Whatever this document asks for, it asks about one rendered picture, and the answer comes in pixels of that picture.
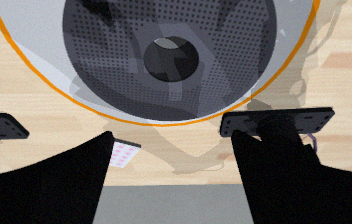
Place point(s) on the white flat disc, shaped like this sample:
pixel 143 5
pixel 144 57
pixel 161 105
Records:
pixel 35 26

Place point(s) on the orange painted ring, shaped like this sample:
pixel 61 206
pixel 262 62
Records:
pixel 307 28

